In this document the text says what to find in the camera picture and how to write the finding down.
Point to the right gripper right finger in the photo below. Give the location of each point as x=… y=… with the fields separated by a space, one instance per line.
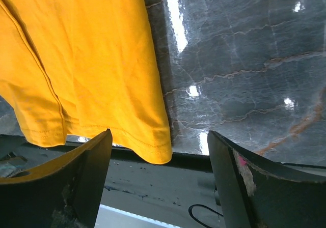
x=256 y=192

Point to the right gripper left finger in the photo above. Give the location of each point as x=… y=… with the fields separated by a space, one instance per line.
x=63 y=192

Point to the orange t shirt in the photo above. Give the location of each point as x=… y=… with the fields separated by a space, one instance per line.
x=81 y=67

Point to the slotted cable duct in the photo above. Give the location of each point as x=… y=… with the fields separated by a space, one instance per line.
x=112 y=217

